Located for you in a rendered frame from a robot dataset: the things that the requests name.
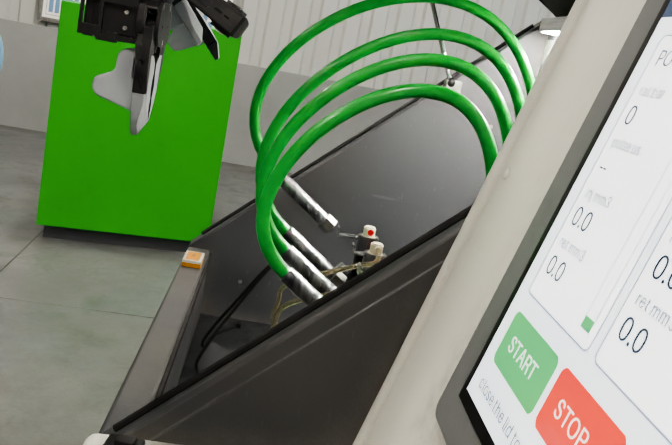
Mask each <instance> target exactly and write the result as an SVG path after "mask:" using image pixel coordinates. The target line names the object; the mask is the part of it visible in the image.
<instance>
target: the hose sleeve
mask: <svg viewBox="0 0 672 445"><path fill-rule="evenodd" d="M280 187H281V188H282V189H283V190H285V191H286V193H287V194H289V195H290V196H291V197H292V198H293V199H294V200H295V201H296V202H297V203H298V204H299V205H300V206H301V207H302V208H303V209H304V210H305V211H306V212H307V214H309V215H310V216H311V218H313V219H314V220H315V221H316V222H317V223H318V224H319V223H322V222H323V221H324V220H325V219H326V218H327V216H328V214H327V213H326V212H325V211H324V210H323V209H322V207H320V206H319V205H318V203H317V202H315V201H314V200H313V199H312V198H311V197H310V196H309V195H308V194H307V193H306V192H305V191H304V190H303V189H302V188H301V187H300V186H299V185H298V184H297V183H296V182H295V181H294V180H293V179H292V178H291V177H290V176H289V175H288V174H287V176H286V177H285V179H284V180H283V182H282V184H281V186H280Z"/></svg>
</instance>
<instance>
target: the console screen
mask: <svg viewBox="0 0 672 445"><path fill-rule="evenodd" d="M435 416H436V419H437V422H438V425H439V427H440V430H441V432H442V435H443V438H444V440H445V443H446V445H672V0H646V2H645V4H644V6H643V8H642V10H641V12H640V14H639V16H638V18H637V20H636V21H635V23H634V25H633V27H632V29H631V31H630V33H629V35H628V37H627V39H626V41H625V43H624V45H623V47H622V48H621V50H620V52H619V54H618V56H617V58H616V60H615V62H614V64H613V66H612V68H611V70H610V72H609V73H608V75H607V77H606V79H605V81H604V83H603V85H602V87H601V89H600V91H599V93H598V95H597V97H596V99H595V100H594V102H593V104H592V106H591V108H590V110H589V112H588V114H587V116H586V118H585V120H584V122H583V124H582V126H581V127H580V129H579V131H578V133H577V135H576V137H575V139H574V141H573V143H572V145H571V147H570V149H569V151H568V152H567V154H566V156H565V158H564V160H563V162H562V164H561V166H560V168H559V170H558V172H557V174H556V176H555V178H554V179H553V181H552V183H551V185H550V187H549V189H548V191H547V193H546V195H545V197H544V199H543V201H542V203H541V205H540V206H539V208H538V210H537V212H536V214H535V216H534V218H533V220H532V222H531V224H530V226H529V228H528V230H527V232H526V233H525V235H524V237H523V239H522V241H521V243H520V245H519V247H518V249H517V251H516V253H515V255H514V257H513V258H512V260H511V262H510V264H509V266H508V268H507V270H506V272H505V274H504V276H503V278H502V280H501V282H500V284H499V285H498V287H497V289H496V291H495V293H494V295H493V297H492V299H491V301H490V303H489V305H488V307H487V309H486V311H485V312H484V314H483V316H482V318H481V320H480V322H479V324H478V326H477V328H476V330H475V332H474V334H473V336H472V337H471V339H470V341H469V343H468V345H467V347H466V349H465V351H464V353H463V355H462V357H461V359H460V361H459V363H458V364H457V366H456V368H455V370H454V372H453V374H452V376H451V378H450V380H449V382H448V384H447V386H446V388H445V390H444V391H443V393H442V395H441V397H440V399H439V401H438V404H437V406H436V411H435Z"/></svg>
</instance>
